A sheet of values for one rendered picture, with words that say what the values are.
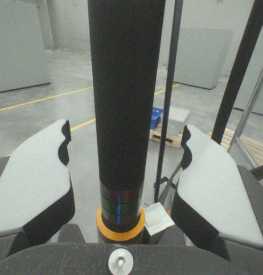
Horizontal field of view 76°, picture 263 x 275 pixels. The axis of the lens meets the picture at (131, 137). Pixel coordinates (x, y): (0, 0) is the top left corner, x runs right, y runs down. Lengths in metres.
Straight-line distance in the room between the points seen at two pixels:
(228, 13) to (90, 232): 12.00
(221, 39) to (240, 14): 5.26
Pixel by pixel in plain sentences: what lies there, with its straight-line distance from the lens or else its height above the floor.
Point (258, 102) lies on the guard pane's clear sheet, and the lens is 1.50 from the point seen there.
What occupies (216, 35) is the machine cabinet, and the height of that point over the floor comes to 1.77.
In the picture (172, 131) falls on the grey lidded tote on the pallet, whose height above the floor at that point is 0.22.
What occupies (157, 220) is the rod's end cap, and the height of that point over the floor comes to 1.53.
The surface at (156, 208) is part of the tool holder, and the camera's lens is 0.21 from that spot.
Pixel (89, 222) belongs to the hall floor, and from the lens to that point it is 2.02.
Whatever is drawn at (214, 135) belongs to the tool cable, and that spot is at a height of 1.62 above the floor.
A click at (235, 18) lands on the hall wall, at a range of 12.32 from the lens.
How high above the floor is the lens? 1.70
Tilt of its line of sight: 32 degrees down
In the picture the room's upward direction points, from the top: 3 degrees clockwise
